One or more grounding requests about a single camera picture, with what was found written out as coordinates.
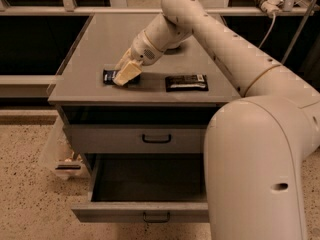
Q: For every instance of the blue rxbar blueberry bar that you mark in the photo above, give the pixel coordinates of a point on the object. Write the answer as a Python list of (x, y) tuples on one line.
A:
[(109, 75)]

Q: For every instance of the clear plastic bin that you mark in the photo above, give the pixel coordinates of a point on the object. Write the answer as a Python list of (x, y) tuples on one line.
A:
[(58, 156)]

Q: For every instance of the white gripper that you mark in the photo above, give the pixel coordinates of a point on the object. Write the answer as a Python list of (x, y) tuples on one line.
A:
[(144, 52)]

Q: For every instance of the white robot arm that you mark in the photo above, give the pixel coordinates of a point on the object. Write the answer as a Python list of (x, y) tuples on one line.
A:
[(254, 146)]

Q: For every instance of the dark brown snack bar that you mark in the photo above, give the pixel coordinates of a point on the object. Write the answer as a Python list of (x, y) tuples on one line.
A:
[(186, 83)]

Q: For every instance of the white power strip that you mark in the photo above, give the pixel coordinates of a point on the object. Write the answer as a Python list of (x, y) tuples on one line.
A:
[(270, 7)]

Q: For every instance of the grey drawer cabinet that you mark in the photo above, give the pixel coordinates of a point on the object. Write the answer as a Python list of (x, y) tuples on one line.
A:
[(82, 98)]

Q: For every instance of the grey open middle drawer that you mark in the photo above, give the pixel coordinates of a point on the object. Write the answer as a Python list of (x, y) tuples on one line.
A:
[(145, 188)]

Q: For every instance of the metal railing frame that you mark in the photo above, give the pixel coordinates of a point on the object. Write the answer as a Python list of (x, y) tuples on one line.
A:
[(83, 7)]

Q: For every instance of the grey upper closed drawer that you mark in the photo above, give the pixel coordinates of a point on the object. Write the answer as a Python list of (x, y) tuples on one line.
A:
[(136, 139)]

